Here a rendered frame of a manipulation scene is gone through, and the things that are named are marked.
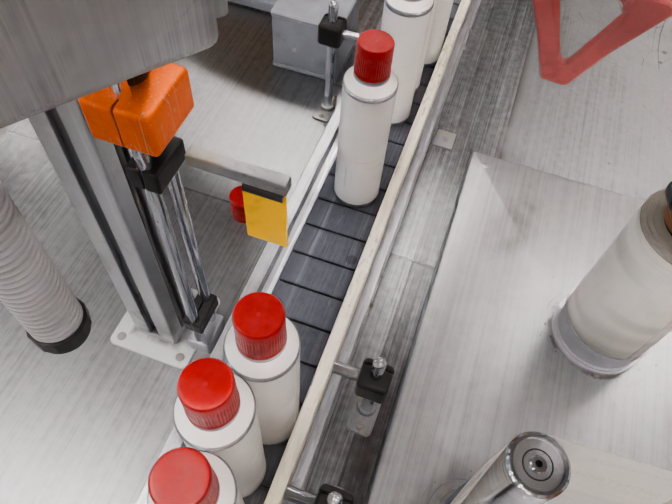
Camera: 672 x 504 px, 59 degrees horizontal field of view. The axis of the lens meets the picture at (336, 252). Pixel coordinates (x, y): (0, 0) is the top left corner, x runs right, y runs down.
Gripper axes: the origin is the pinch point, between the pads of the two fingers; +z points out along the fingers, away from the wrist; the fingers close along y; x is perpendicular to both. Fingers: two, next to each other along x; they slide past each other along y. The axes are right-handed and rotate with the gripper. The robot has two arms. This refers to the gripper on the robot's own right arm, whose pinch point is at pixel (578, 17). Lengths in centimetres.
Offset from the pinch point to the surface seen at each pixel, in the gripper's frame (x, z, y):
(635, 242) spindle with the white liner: -11.1, 15.9, 0.1
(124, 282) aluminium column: 26.8, 26.6, -16.2
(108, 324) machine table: 31, 38, -17
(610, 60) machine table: -9, 38, 53
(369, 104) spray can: 13.3, 17.6, 5.7
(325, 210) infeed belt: 16.0, 33.1, 3.6
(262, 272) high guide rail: 15.8, 24.7, -10.7
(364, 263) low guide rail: 8.8, 29.5, -2.9
